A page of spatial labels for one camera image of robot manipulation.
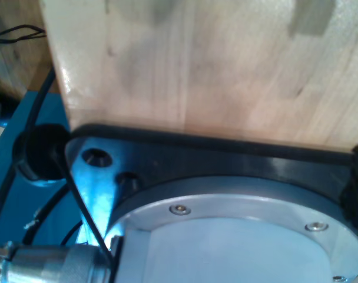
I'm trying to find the thin black cable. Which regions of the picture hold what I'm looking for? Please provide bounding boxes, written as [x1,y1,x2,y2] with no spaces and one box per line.
[57,147,115,268]

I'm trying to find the blue metal frame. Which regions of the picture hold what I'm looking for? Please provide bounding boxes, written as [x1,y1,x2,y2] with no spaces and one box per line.
[0,90,88,247]

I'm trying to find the thick black cable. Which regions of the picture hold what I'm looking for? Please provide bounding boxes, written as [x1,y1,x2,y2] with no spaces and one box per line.
[25,67,57,133]
[22,185,82,245]

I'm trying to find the thin black wires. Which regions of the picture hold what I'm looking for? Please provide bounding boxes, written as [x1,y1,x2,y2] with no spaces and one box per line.
[0,25,47,45]

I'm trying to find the silver cable connector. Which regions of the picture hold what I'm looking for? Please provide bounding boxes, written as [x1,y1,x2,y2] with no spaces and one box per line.
[0,240,117,283]

